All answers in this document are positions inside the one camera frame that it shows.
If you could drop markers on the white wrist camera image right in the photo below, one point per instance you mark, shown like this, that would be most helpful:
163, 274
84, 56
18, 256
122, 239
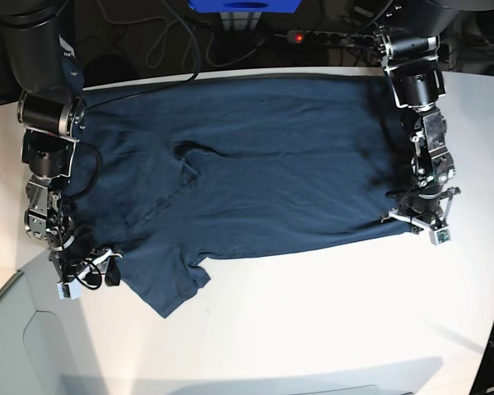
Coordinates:
440, 235

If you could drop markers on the blue T-shirt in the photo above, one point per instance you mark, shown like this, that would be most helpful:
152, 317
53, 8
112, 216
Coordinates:
239, 168

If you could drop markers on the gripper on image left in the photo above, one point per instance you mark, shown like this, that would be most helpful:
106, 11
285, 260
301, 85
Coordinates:
99, 267

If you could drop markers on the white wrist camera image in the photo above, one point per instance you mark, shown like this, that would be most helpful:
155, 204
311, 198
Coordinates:
440, 235
69, 291

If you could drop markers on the blue box with oval hole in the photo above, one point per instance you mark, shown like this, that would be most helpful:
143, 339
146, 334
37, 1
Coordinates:
215, 6

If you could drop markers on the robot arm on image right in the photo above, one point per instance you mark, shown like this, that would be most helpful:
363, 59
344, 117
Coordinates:
407, 35

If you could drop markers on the aluminium profile post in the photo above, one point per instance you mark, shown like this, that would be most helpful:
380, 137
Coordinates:
239, 21

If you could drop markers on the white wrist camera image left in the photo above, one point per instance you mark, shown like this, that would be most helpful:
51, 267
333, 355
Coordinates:
69, 291

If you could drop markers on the black power strip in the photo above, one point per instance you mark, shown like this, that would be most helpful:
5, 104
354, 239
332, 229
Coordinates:
331, 39

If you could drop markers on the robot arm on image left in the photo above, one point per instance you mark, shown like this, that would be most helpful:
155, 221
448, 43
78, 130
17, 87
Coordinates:
38, 42

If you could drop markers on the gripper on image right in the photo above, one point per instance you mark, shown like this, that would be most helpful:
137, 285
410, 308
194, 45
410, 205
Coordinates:
424, 208

